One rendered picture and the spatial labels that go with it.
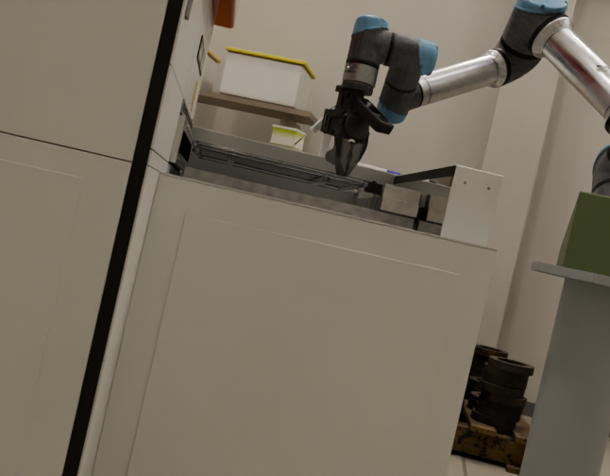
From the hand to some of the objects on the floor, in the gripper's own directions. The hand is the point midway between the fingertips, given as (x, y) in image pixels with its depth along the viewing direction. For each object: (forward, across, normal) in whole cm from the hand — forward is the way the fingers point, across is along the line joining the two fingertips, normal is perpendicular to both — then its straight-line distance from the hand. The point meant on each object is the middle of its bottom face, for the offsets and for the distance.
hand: (344, 175), depth 179 cm
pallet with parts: (+91, -195, -114) cm, 243 cm away
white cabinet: (+92, -4, -14) cm, 93 cm away
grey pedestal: (+91, -50, +50) cm, 115 cm away
